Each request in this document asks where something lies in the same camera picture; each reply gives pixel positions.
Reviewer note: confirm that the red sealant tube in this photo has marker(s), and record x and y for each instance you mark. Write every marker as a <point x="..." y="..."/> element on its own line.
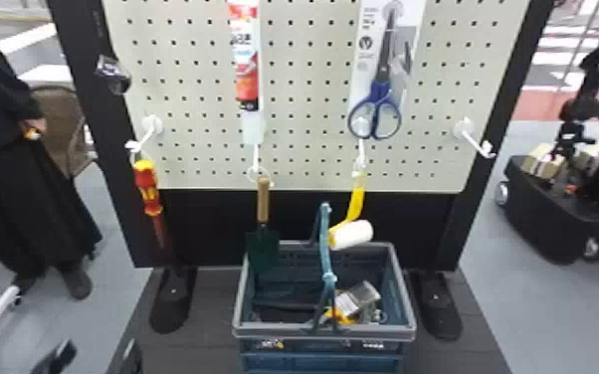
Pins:
<point x="246" y="62"/>

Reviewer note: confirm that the yellow paint roller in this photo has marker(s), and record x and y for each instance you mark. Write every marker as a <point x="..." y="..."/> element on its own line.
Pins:
<point x="352" y="234"/>

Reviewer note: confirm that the green trowel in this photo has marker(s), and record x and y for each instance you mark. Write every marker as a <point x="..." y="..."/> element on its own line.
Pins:
<point x="262" y="245"/>

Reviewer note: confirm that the white pegboard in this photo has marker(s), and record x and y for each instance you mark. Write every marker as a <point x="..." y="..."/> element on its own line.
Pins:
<point x="304" y="156"/>

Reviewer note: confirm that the person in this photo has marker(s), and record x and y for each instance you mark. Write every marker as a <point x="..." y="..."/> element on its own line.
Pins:
<point x="12" y="198"/>

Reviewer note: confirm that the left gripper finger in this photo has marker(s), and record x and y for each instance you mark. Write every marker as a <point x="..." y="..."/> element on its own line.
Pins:
<point x="56" y="359"/>
<point x="132" y="360"/>

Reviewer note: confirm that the blue basket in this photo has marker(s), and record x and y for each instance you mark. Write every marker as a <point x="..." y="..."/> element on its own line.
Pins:
<point x="299" y="331"/>

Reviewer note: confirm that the red screwdriver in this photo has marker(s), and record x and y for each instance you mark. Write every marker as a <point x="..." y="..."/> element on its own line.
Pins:
<point x="147" y="188"/>

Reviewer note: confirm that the clear tool packet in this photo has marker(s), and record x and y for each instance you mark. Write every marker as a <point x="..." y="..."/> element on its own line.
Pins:
<point x="356" y="300"/>

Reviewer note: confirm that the blue scissors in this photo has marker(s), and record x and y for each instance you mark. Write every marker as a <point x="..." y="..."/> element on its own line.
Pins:
<point x="383" y="68"/>

